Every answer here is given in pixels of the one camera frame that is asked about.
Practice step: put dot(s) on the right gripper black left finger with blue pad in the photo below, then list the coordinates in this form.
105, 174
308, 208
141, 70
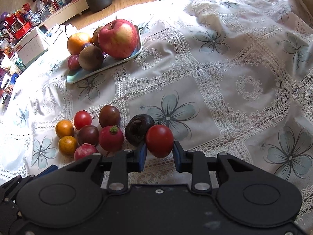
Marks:
123, 163

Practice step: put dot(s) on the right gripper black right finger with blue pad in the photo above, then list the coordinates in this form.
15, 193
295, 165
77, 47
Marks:
195, 163

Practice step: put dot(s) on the small orange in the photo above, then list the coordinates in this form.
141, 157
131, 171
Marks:
64, 128
67, 145

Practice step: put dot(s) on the red radish with green top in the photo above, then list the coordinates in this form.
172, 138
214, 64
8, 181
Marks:
111, 138

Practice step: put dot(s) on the pink red radish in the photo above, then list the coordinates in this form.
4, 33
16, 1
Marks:
84, 150

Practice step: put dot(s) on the dark purple plum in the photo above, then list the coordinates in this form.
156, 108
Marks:
88, 134

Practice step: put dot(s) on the dark brown round tomato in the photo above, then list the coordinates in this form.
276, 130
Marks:
109, 116

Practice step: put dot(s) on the small red cherry tomato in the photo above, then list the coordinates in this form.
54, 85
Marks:
81, 119

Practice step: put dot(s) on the white floral lace tablecloth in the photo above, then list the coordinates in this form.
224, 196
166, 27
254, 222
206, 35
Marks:
224, 75

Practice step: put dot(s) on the light teal tray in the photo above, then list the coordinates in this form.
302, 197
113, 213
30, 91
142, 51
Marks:
108, 62

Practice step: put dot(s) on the front brown kiwi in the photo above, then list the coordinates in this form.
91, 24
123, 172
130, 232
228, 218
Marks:
90, 58

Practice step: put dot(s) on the brown kiwi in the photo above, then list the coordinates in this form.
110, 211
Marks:
95, 36
90, 58

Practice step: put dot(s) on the red plum on tray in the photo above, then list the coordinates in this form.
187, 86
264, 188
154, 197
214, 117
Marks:
73, 63

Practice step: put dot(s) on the large red apple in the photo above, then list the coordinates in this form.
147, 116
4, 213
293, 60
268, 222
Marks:
118, 39

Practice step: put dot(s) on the small purple plum behind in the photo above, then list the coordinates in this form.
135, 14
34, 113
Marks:
88, 44

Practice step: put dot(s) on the back brown kiwi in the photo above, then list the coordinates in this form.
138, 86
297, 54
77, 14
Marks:
95, 36

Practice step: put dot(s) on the large orange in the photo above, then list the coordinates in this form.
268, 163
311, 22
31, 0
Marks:
76, 41

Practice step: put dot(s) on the white desk calendar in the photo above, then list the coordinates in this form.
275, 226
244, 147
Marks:
32, 46

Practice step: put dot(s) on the white tv cabinet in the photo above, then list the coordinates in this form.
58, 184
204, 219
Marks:
75, 7

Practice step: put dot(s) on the black round ottoman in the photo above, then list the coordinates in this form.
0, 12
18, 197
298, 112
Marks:
98, 5

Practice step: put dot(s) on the blue white porcelain vase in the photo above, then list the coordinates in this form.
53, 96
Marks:
34, 19

